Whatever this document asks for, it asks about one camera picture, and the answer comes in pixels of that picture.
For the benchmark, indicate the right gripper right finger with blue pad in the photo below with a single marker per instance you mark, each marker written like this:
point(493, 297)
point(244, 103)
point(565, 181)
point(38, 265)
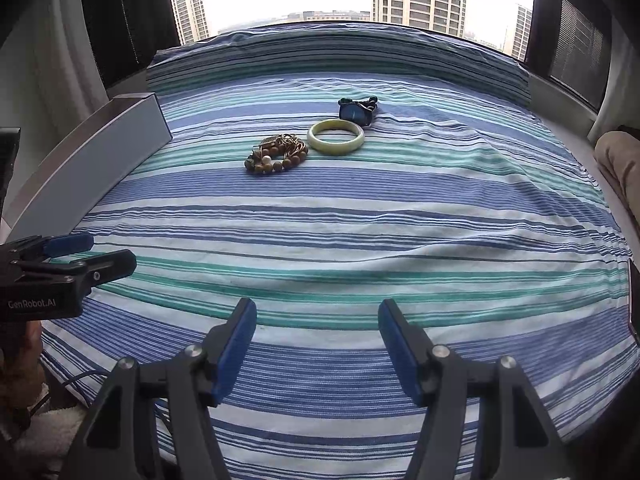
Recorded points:
point(436, 378)

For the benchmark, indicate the white curtain left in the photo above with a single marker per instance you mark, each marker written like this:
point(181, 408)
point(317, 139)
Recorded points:
point(69, 80)

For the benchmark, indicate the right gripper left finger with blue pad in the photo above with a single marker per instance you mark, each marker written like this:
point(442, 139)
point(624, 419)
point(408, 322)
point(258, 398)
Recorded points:
point(196, 379)

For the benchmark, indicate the striped blue green bedsheet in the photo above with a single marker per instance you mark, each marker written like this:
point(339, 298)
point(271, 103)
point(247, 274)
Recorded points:
point(461, 205)

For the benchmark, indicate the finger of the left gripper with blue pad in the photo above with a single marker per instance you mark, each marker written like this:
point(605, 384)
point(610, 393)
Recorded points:
point(79, 276)
point(38, 248)

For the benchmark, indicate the pale green jade bangle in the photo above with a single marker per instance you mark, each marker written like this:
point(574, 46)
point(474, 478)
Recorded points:
point(335, 137)

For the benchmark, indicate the person's left hand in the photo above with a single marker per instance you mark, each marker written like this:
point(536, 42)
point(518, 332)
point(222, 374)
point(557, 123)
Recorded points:
point(22, 376)

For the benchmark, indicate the black smartphone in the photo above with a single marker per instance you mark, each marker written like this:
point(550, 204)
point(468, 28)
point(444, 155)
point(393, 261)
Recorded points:
point(634, 298)

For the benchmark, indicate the white curtain right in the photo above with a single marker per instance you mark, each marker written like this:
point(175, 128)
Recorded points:
point(620, 105)

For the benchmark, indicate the white curtain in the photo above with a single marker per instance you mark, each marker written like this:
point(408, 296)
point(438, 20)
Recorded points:
point(69, 80)
point(620, 105)

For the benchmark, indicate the left white fleece sleeve forearm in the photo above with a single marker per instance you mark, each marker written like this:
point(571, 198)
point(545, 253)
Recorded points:
point(36, 447)

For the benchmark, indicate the white cardboard box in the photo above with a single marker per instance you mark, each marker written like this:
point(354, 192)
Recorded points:
point(87, 164)

